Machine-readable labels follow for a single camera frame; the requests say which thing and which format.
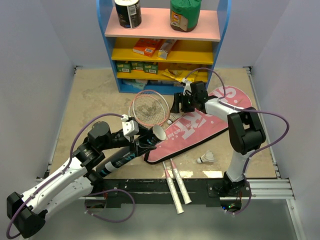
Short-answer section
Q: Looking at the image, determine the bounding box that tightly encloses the pink sport racket bag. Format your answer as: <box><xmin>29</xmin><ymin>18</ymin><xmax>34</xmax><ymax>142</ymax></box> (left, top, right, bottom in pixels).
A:
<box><xmin>142</xmin><ymin>85</ymin><xmax>253</xmax><ymax>165</ymax></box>

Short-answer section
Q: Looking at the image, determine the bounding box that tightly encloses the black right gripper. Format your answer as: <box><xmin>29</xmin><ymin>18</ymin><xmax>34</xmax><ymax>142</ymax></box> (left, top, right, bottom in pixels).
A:
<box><xmin>170</xmin><ymin>92</ymin><xmax>198</xmax><ymax>114</ymax></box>

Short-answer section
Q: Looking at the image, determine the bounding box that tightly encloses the blue shelf unit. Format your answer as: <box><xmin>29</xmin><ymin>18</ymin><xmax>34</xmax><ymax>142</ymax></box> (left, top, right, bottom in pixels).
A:
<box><xmin>96</xmin><ymin>0</ymin><xmax>232</xmax><ymax>95</ymax></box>

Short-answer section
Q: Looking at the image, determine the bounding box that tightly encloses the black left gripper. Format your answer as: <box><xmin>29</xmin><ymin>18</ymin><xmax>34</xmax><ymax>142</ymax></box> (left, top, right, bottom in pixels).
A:
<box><xmin>100</xmin><ymin>122</ymin><xmax>157</xmax><ymax>156</ymax></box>

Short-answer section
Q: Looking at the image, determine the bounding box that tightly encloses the pink badminton racket lower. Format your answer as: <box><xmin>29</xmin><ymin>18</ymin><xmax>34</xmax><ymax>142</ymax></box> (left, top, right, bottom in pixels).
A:
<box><xmin>129</xmin><ymin>94</ymin><xmax>184</xmax><ymax>214</ymax></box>

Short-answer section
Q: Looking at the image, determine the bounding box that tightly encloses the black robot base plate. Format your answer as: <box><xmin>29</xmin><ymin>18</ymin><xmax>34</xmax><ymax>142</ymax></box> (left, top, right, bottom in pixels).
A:
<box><xmin>85</xmin><ymin>178</ymin><xmax>251</xmax><ymax>208</ymax></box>

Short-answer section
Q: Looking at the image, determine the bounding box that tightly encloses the teal tissue pack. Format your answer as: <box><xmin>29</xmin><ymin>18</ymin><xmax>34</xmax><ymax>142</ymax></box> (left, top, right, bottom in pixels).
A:
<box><xmin>122</xmin><ymin>79</ymin><xmax>148</xmax><ymax>91</ymax></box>

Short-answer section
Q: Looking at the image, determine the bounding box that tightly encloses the green wrapped jar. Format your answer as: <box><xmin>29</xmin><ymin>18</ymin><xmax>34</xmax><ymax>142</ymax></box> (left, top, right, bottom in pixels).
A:
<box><xmin>170</xmin><ymin>0</ymin><xmax>202</xmax><ymax>32</ymax></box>

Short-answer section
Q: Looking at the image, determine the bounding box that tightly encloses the white shuttlecock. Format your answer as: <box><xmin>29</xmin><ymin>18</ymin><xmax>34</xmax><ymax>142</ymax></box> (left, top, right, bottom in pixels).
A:
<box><xmin>167</xmin><ymin>113</ymin><xmax>182</xmax><ymax>125</ymax></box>
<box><xmin>196</xmin><ymin>150</ymin><xmax>215</xmax><ymax>164</ymax></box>

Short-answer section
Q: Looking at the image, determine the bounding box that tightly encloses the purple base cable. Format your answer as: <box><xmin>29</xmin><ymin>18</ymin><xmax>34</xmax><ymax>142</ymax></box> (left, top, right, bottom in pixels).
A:
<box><xmin>84</xmin><ymin>187</ymin><xmax>136</xmax><ymax>222</ymax></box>
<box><xmin>223</xmin><ymin>181</ymin><xmax>253</xmax><ymax>215</ymax></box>

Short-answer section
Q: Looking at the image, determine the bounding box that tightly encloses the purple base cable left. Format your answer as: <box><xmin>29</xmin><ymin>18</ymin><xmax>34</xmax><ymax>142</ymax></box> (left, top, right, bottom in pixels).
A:
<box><xmin>84</xmin><ymin>187</ymin><xmax>136</xmax><ymax>222</ymax></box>

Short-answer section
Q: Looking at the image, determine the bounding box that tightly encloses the black white can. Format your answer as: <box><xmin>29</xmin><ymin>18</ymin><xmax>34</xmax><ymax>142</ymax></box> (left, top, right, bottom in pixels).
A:
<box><xmin>114</xmin><ymin>0</ymin><xmax>142</xmax><ymax>29</ymax></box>

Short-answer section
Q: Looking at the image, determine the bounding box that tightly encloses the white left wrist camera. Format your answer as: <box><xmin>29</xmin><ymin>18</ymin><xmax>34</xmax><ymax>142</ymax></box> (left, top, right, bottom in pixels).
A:
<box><xmin>121</xmin><ymin>115</ymin><xmax>139</xmax><ymax>138</ymax></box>

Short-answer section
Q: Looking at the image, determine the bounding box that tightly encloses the orange box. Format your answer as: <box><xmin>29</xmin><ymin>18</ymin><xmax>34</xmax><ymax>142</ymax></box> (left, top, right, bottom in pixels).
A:
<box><xmin>132</xmin><ymin>38</ymin><xmax>162</xmax><ymax>57</ymax></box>

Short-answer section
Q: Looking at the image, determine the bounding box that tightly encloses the brown snack packet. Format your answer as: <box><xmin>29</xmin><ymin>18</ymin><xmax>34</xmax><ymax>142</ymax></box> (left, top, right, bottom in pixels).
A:
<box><xmin>157</xmin><ymin>39</ymin><xmax>177</xmax><ymax>60</ymax></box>

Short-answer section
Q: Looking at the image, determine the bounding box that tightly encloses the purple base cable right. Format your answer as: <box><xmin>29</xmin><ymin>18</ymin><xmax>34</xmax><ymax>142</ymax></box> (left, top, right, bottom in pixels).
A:
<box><xmin>223</xmin><ymin>181</ymin><xmax>253</xmax><ymax>215</ymax></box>

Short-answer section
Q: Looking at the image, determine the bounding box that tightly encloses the green box right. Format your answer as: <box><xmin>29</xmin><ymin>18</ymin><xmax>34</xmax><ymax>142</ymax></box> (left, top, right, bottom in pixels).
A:
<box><xmin>143</xmin><ymin>62</ymin><xmax>159</xmax><ymax>75</ymax></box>

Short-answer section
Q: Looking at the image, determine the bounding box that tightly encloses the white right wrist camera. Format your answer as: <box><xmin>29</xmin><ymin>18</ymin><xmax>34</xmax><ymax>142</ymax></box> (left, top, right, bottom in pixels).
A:
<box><xmin>181</xmin><ymin>78</ymin><xmax>192</xmax><ymax>95</ymax></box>

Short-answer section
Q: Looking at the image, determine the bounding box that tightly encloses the green box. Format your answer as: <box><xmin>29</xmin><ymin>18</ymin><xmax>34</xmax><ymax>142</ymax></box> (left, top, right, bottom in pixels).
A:
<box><xmin>143</xmin><ymin>62</ymin><xmax>159</xmax><ymax>75</ymax></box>
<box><xmin>116</xmin><ymin>60</ymin><xmax>132</xmax><ymax>73</ymax></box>
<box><xmin>130</xmin><ymin>61</ymin><xmax>144</xmax><ymax>71</ymax></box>

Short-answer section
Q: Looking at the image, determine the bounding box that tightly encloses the green box left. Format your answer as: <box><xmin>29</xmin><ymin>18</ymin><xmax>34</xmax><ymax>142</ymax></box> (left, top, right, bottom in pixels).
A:
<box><xmin>116</xmin><ymin>60</ymin><xmax>132</xmax><ymax>73</ymax></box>

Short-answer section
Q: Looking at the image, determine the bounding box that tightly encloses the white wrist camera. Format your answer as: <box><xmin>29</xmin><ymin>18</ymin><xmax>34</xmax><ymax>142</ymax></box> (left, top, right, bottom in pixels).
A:
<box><xmin>121</xmin><ymin>115</ymin><xmax>139</xmax><ymax>138</ymax></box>
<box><xmin>181</xmin><ymin>78</ymin><xmax>192</xmax><ymax>95</ymax></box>

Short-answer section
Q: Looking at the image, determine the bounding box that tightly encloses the yellow snack bag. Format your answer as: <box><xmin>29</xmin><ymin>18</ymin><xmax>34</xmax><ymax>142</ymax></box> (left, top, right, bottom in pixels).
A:
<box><xmin>161</xmin><ymin>69</ymin><xmax>199</xmax><ymax>85</ymax></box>

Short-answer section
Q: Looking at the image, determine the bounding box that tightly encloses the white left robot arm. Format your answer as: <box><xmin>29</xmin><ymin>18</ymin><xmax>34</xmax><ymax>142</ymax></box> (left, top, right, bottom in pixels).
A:
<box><xmin>6</xmin><ymin>118</ymin><xmax>166</xmax><ymax>239</ymax></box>

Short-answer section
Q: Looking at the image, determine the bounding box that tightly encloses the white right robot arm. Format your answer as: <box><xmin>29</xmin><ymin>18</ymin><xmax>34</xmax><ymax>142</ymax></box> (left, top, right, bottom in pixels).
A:
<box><xmin>170</xmin><ymin>81</ymin><xmax>266</xmax><ymax>197</ymax></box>

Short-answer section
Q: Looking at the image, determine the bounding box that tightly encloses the pink badminton racket upper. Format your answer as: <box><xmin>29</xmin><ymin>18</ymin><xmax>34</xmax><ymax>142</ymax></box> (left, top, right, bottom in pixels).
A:
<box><xmin>129</xmin><ymin>90</ymin><xmax>192</xmax><ymax>205</ymax></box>

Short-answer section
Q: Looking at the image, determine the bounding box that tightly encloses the black shuttlecock tube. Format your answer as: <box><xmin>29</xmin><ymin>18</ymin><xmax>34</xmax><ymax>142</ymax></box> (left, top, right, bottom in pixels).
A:
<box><xmin>95</xmin><ymin>125</ymin><xmax>167</xmax><ymax>178</ymax></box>

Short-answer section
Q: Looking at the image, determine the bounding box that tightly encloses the green box middle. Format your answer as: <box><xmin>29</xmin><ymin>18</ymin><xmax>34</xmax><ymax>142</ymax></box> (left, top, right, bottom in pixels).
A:
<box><xmin>130</xmin><ymin>61</ymin><xmax>144</xmax><ymax>71</ymax></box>

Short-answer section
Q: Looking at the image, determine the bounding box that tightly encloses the pink badminton racket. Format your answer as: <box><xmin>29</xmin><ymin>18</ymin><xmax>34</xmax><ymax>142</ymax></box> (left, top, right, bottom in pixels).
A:
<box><xmin>129</xmin><ymin>94</ymin><xmax>184</xmax><ymax>214</ymax></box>
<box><xmin>129</xmin><ymin>90</ymin><xmax>192</xmax><ymax>205</ymax></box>

